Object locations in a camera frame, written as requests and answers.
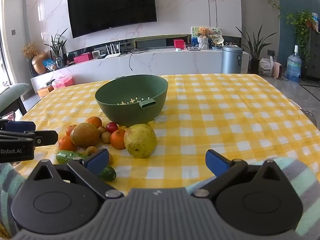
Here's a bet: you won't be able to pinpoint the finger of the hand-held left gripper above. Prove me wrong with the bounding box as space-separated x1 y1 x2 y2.
0 119 36 132
0 130 59 146

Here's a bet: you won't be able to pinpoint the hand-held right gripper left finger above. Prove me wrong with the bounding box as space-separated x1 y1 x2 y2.
26 148 125 198

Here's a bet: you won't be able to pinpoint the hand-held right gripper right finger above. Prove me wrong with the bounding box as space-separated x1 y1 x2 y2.
192 149 288 198

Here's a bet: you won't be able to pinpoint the orange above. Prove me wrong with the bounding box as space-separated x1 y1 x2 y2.
58 135 77 152
66 124 78 137
86 116 103 128
110 129 126 150

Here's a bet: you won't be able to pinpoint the green cucumber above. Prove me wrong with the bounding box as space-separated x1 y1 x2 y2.
55 150 117 182

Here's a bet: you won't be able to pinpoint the mango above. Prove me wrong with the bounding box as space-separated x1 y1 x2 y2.
70 122 100 148

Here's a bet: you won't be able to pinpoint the green bowl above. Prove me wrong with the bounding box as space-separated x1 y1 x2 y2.
94 74 168 127

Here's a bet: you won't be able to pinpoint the green cushioned chair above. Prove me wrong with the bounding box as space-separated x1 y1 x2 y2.
0 83 30 119

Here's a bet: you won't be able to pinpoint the orange box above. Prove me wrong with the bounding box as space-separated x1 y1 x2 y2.
37 85 54 97

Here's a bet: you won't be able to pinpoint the pink storage boxes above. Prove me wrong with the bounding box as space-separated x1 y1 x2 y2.
52 74 75 89

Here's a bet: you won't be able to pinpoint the copper vase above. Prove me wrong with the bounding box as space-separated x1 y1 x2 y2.
32 52 49 75

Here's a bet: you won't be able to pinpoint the dried flowers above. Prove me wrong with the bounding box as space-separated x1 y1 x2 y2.
22 42 38 59

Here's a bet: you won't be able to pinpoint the long-leaved plant in glass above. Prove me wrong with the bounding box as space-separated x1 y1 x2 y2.
45 28 68 69

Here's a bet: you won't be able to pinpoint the pink box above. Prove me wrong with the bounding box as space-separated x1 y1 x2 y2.
73 53 93 64

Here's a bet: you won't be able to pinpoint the striped teal cloth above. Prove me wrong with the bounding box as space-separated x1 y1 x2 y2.
0 157 320 240

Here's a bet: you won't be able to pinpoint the grey-blue trash can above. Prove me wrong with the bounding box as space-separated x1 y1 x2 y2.
221 45 243 74

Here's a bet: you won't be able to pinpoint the white router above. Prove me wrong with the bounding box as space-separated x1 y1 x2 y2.
104 43 121 58

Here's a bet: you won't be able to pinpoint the white plastic bag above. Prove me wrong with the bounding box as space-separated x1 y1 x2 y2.
258 56 274 77

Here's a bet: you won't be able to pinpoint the white marble tv cabinet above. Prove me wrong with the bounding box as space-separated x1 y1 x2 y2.
30 47 249 90

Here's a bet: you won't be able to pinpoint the pink heater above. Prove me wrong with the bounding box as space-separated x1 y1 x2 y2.
272 62 285 78

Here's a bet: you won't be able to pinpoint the long-leaved floor plant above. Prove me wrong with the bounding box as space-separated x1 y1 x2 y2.
236 25 272 75

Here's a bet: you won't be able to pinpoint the blue water jug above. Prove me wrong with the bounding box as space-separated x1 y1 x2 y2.
285 45 302 82

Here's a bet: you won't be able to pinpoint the colourful picture board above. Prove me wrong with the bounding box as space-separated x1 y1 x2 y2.
191 26 220 48

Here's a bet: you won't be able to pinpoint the teddy bear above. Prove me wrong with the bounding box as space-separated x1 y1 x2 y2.
196 27 210 38

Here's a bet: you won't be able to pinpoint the dark cabinet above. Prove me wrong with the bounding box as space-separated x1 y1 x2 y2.
306 27 320 79

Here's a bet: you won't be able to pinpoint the leafy plant on cabinet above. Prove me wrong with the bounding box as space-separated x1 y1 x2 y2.
285 10 316 58

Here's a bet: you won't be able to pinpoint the black cable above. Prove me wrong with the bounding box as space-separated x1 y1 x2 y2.
129 49 150 71

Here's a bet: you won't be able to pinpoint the black wall television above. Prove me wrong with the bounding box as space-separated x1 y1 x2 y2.
67 0 157 39

